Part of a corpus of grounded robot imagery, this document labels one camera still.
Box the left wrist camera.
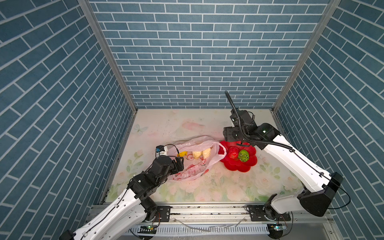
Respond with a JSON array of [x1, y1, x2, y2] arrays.
[[155, 145, 167, 158]]

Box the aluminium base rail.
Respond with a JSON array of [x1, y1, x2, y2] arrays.
[[77, 202, 343, 240]]

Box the red fake strawberry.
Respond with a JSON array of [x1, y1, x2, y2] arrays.
[[228, 147, 239, 160]]

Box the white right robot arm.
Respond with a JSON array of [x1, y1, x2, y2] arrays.
[[223, 108, 344, 220]]

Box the aluminium corner post left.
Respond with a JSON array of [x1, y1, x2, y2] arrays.
[[78, 0, 138, 115]]

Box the pink plastic bag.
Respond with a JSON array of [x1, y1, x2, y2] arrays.
[[167, 136, 227, 182]]

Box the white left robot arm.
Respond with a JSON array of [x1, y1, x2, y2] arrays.
[[59, 156, 184, 240]]

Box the aluminium corner post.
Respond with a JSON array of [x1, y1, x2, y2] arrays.
[[78, 0, 138, 115], [271, 0, 341, 115]]

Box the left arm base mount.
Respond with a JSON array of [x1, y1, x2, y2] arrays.
[[150, 205, 172, 223]]

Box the red flower-shaped plate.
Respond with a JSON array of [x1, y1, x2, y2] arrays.
[[219, 141, 258, 173]]

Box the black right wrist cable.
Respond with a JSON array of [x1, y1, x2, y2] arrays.
[[224, 90, 295, 151]]

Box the aluminium corner post right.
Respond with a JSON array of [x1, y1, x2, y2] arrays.
[[271, 0, 341, 115]]

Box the green fake fruit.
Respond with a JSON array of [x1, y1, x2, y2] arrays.
[[238, 150, 250, 163]]

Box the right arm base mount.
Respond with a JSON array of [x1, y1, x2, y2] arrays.
[[245, 205, 292, 223]]

